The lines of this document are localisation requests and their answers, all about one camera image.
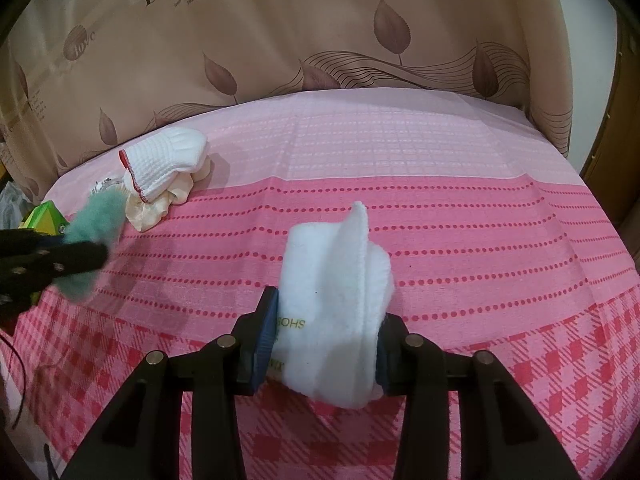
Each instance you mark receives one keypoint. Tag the beige leaf print curtain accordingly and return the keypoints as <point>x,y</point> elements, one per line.
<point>300,35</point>

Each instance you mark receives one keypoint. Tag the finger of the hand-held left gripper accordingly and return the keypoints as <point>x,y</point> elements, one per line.
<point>47,240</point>
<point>75,256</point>

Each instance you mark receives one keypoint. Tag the cotton swabs bag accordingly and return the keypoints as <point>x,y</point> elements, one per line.
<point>102,187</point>

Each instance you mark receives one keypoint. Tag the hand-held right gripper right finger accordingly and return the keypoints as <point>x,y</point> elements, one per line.
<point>395,355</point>

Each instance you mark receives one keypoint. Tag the cream ruffled scrunchie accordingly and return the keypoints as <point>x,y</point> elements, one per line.
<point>150,212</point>

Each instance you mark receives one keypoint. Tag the white knit glove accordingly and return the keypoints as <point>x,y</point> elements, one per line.
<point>165,160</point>

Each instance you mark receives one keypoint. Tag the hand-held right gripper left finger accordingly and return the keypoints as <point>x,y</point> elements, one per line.
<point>265,332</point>

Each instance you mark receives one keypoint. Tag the green tissue pack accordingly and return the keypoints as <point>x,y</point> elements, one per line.
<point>45,217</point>

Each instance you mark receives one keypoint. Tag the grey plastic cover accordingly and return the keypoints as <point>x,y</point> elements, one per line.
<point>10,205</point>

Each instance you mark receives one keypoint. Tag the brown wooden furniture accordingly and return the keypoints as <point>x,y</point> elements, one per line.
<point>620,160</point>

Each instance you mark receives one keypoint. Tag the teal fluffy scrunchie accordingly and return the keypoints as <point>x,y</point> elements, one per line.
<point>95,220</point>

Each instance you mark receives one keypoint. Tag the white printed towel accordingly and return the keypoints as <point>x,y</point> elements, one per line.
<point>330,280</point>

